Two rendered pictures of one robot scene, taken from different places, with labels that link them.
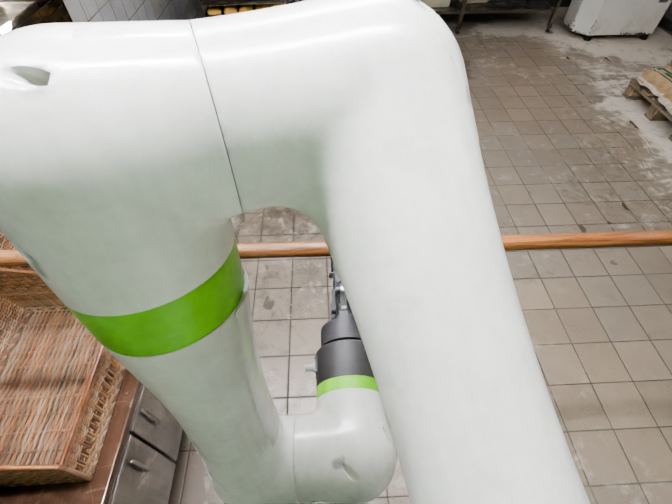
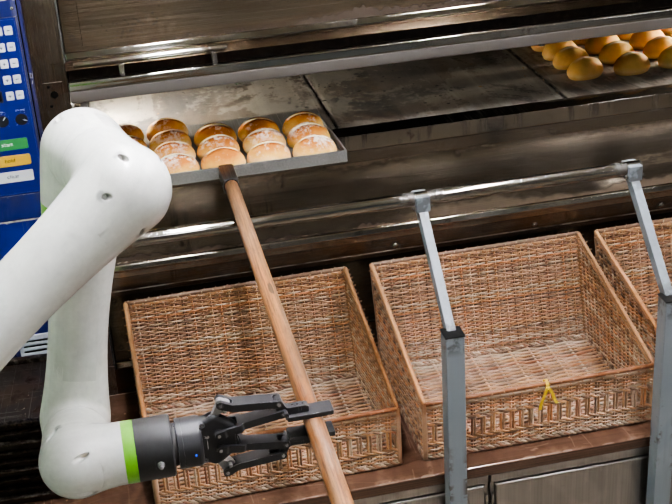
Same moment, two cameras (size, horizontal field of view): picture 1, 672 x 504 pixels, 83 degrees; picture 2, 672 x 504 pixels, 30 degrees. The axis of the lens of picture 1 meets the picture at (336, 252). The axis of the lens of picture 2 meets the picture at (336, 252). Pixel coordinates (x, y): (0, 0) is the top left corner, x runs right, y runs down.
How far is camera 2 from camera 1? 1.68 m
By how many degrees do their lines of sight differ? 65
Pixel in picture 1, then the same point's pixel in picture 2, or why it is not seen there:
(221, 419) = not seen: hidden behind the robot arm
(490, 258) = (39, 238)
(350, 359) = (147, 423)
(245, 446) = (52, 349)
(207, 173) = (58, 166)
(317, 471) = (54, 423)
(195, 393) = not seen: hidden behind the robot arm
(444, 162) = (62, 200)
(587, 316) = not seen: outside the picture
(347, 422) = (88, 426)
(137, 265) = (43, 183)
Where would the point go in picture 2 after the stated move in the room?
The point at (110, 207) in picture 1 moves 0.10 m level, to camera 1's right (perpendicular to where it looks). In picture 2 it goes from (44, 159) to (41, 186)
